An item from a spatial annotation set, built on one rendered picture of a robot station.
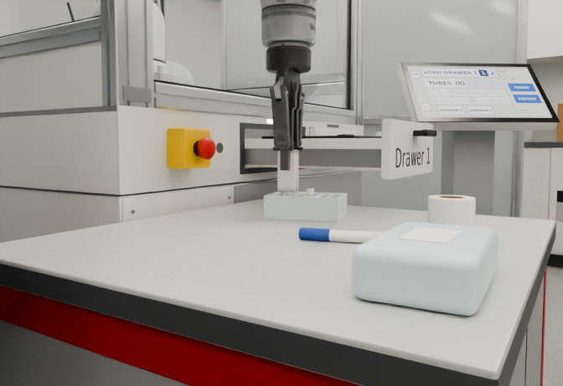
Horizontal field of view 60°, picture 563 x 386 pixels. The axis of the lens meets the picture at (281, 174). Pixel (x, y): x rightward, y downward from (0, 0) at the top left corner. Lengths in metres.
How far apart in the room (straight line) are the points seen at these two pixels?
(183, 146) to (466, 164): 1.30
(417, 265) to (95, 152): 0.62
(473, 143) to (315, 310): 1.64
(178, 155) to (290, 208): 0.23
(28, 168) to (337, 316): 0.78
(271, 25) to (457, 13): 2.10
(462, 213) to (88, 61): 0.65
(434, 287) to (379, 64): 2.62
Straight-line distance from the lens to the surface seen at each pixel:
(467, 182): 1.96
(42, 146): 1.00
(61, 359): 0.57
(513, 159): 2.68
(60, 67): 0.96
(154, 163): 0.88
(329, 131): 1.40
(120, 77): 0.84
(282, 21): 0.80
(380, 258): 0.38
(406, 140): 0.99
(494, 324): 0.38
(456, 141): 1.94
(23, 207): 1.06
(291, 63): 0.79
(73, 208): 0.93
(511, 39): 2.73
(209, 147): 0.87
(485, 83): 2.01
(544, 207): 3.97
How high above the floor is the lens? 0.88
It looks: 4 degrees down
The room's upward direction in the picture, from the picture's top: straight up
